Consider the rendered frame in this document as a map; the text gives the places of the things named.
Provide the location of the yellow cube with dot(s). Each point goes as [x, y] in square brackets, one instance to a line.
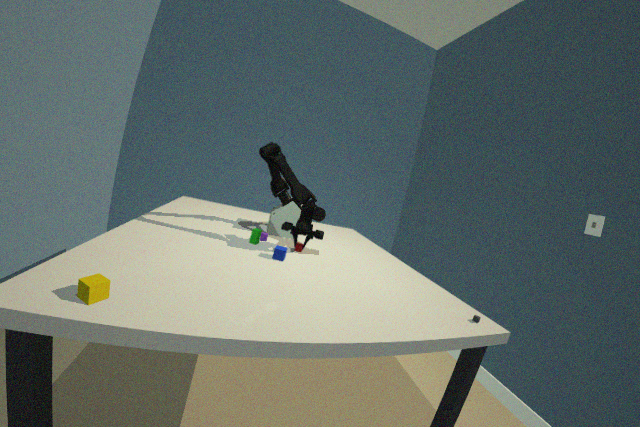
[93, 288]

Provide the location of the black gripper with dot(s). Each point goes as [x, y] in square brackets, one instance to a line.
[289, 226]

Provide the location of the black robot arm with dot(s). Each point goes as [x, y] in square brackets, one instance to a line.
[277, 163]

